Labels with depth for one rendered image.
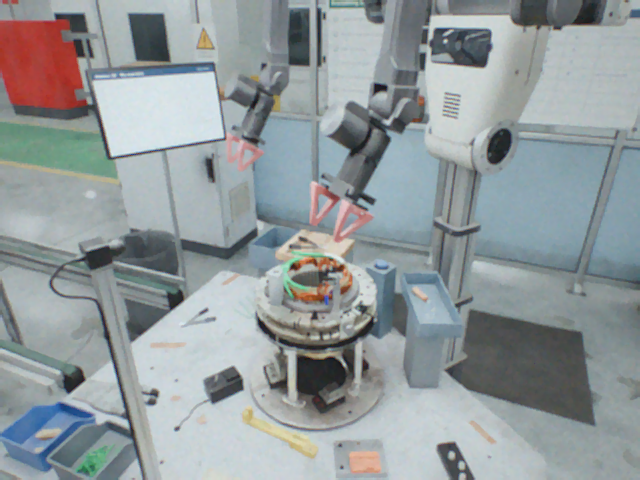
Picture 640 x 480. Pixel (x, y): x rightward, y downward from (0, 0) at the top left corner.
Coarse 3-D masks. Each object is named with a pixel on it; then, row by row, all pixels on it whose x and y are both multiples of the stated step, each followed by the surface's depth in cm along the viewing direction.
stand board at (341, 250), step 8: (304, 232) 156; (312, 232) 156; (296, 240) 151; (312, 240) 151; (320, 240) 151; (344, 240) 151; (352, 240) 151; (328, 248) 146; (336, 248) 146; (344, 248) 146; (352, 248) 151; (280, 256) 143; (288, 256) 142; (296, 256) 141; (344, 256) 145
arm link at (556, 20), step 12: (516, 0) 88; (552, 0) 82; (564, 0) 82; (576, 0) 84; (516, 12) 89; (552, 12) 83; (564, 12) 84; (576, 12) 85; (516, 24) 92; (552, 24) 85; (564, 24) 85
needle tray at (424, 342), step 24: (408, 288) 131; (432, 288) 131; (408, 312) 129; (432, 312) 121; (456, 312) 114; (408, 336) 129; (432, 336) 112; (456, 336) 112; (408, 360) 130; (432, 360) 125; (408, 384) 130; (432, 384) 129
